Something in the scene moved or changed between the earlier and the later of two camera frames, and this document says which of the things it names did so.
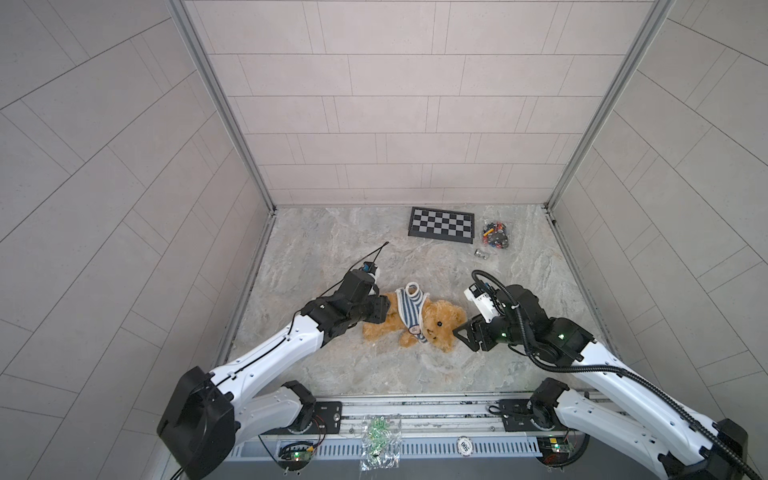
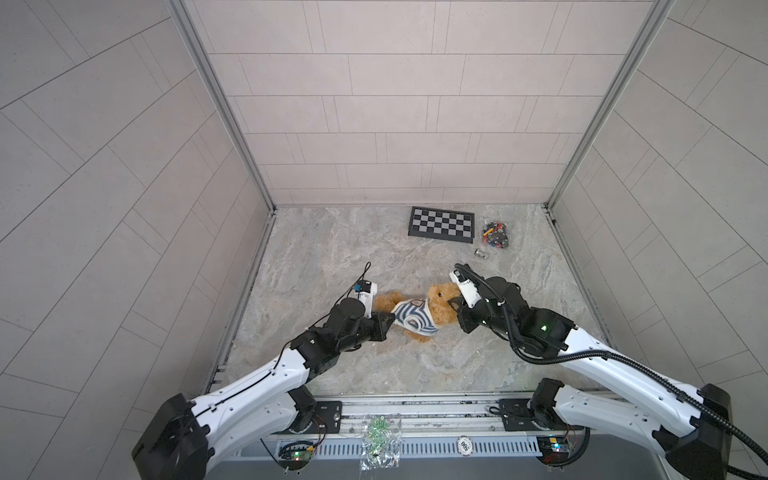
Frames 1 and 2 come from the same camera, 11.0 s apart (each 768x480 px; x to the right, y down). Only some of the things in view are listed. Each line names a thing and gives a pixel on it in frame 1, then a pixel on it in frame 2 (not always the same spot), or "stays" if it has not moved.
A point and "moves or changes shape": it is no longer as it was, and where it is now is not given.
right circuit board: x=556 y=450 stays
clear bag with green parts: x=381 y=443 stays
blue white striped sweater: x=410 y=302 moves or changes shape
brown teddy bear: x=440 y=321 moves or changes shape
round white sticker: x=464 y=446 stays
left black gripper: x=379 y=311 to x=378 y=331
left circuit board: x=295 y=456 stays
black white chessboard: x=442 y=225 stays
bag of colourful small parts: x=495 y=234 stays
